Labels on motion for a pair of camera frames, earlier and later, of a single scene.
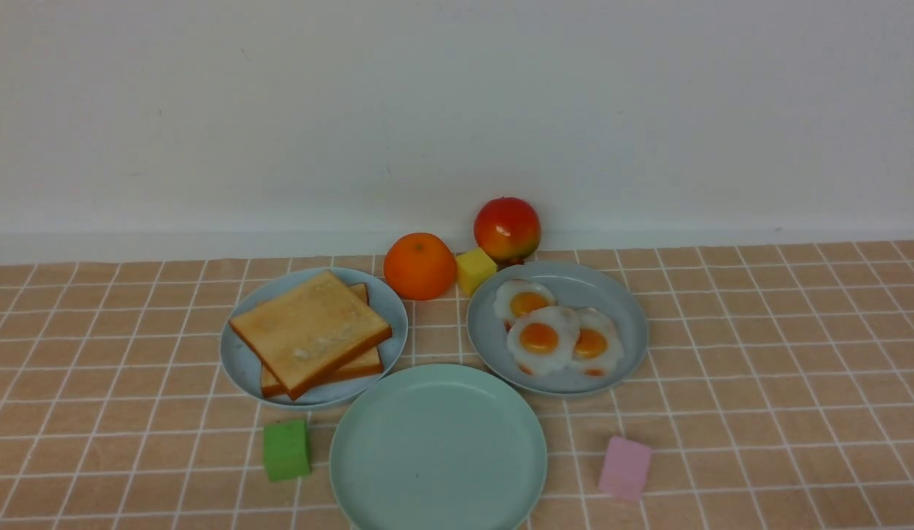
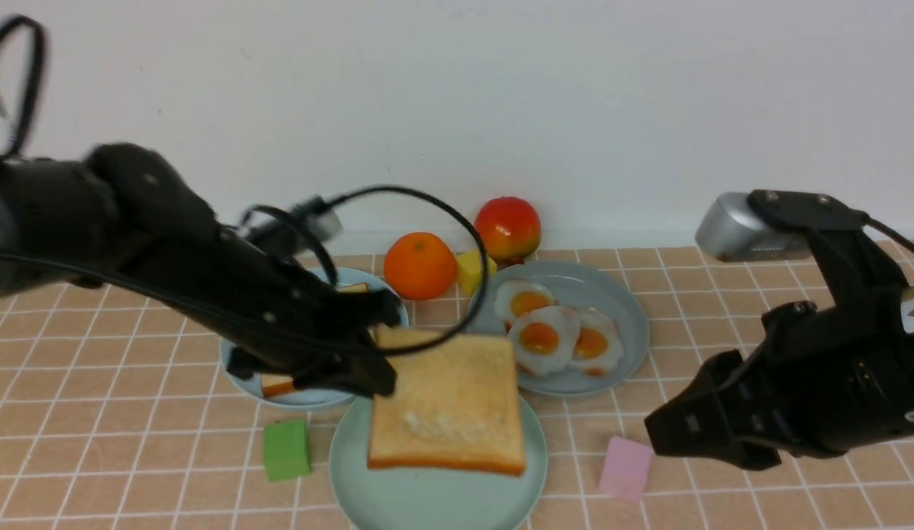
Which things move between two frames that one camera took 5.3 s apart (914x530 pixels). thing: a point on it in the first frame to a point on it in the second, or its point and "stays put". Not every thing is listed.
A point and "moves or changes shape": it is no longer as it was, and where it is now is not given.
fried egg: (543, 340) stays put
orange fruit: (420, 266) stays put
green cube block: (286, 453) stays put
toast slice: (306, 333) moves or changes shape
